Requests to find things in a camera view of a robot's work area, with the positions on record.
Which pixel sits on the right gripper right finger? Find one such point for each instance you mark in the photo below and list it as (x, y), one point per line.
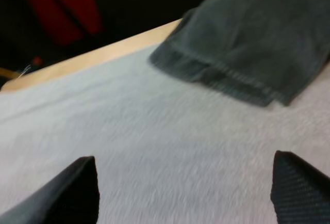
(301, 195)

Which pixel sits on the grey-green towel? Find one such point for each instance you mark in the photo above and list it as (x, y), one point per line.
(245, 43)

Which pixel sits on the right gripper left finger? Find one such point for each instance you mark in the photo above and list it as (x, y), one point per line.
(64, 195)

